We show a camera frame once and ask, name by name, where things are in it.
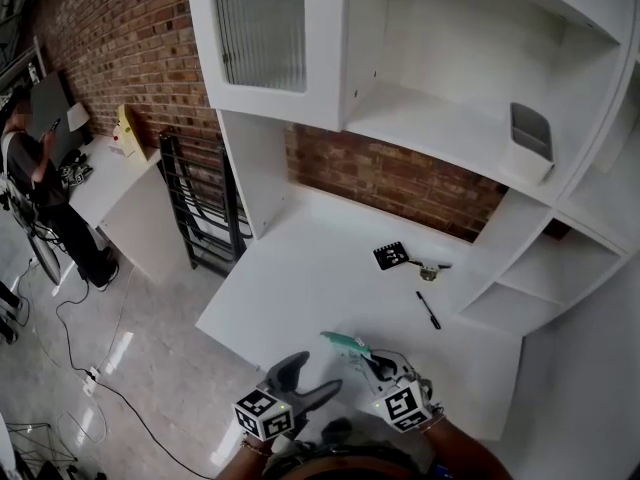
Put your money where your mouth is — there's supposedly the black pen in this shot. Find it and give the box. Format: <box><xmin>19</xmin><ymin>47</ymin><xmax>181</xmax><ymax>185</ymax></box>
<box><xmin>415</xmin><ymin>291</ymin><xmax>442</xmax><ymax>330</ymax></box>

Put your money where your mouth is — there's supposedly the white power strip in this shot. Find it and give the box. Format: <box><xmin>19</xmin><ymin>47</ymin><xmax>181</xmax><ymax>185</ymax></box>
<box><xmin>81</xmin><ymin>365</ymin><xmax>101</xmax><ymax>397</ymax></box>

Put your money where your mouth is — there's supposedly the white table lamp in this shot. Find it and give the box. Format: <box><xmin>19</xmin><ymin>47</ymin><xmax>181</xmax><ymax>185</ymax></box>
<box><xmin>66</xmin><ymin>103</ymin><xmax>94</xmax><ymax>145</ymax></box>

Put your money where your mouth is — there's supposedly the white and grey pen holder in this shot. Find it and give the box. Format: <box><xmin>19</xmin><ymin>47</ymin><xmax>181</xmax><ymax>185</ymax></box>
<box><xmin>501</xmin><ymin>101</ymin><xmax>555</xmax><ymax>185</ymax></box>

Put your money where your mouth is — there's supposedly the black metal folding rack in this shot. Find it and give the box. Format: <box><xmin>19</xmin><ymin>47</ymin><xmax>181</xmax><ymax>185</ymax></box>
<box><xmin>158</xmin><ymin>127</ymin><xmax>250</xmax><ymax>272</ymax></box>

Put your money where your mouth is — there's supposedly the person's right forearm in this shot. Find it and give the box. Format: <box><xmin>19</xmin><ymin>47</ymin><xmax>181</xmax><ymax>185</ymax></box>
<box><xmin>422</xmin><ymin>414</ymin><xmax>514</xmax><ymax>480</ymax></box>

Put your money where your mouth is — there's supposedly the black floor cable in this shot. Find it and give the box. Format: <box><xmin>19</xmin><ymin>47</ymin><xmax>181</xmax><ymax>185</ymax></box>
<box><xmin>19</xmin><ymin>267</ymin><xmax>209</xmax><ymax>480</ymax></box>

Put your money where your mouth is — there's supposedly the grey oval board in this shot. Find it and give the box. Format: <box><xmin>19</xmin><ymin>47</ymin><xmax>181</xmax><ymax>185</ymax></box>
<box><xmin>14</xmin><ymin>215</ymin><xmax>62</xmax><ymax>285</ymax></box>

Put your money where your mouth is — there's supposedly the white desk with hutch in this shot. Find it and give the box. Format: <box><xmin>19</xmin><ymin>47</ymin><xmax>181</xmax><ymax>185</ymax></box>
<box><xmin>185</xmin><ymin>0</ymin><xmax>640</xmax><ymax>442</ymax></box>

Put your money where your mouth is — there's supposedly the black monitor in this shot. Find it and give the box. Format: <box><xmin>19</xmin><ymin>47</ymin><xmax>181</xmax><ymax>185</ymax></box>
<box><xmin>30</xmin><ymin>70</ymin><xmax>86</xmax><ymax>167</ymax></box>

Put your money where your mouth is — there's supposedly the yellow cardboard box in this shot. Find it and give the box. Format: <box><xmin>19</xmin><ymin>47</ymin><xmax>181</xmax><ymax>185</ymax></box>
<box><xmin>108</xmin><ymin>103</ymin><xmax>149</xmax><ymax>164</ymax></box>

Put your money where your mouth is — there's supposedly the small white table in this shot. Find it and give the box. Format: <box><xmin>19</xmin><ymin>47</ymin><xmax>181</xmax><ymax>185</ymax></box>
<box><xmin>67</xmin><ymin>135</ymin><xmax>189</xmax><ymax>285</ymax></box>

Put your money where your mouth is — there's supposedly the black wire stand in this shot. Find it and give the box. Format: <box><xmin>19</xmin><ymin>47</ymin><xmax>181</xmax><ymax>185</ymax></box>
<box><xmin>7</xmin><ymin>420</ymin><xmax>81</xmax><ymax>480</ymax></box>

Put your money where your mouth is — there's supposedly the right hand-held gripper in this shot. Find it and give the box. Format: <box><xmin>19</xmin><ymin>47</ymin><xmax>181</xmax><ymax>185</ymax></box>
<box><xmin>367</xmin><ymin>350</ymin><xmax>437</xmax><ymax>435</ymax></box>

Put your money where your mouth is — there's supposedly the black and white patterned device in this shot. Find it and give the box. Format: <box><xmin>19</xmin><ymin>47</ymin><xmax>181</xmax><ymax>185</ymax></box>
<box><xmin>59</xmin><ymin>151</ymin><xmax>95</xmax><ymax>188</ymax></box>

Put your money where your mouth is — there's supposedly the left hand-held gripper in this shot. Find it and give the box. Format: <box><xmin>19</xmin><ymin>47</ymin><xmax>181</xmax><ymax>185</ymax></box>
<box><xmin>232</xmin><ymin>350</ymin><xmax>344</xmax><ymax>441</ymax></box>

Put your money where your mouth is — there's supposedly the metal key bunch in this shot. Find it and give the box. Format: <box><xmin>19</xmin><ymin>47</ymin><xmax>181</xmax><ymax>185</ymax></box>
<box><xmin>407</xmin><ymin>257</ymin><xmax>453</xmax><ymax>282</ymax></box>

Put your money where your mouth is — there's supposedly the person's left forearm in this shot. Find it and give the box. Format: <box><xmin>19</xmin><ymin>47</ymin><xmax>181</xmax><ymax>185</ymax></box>
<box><xmin>214</xmin><ymin>432</ymin><xmax>279</xmax><ymax>480</ymax></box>

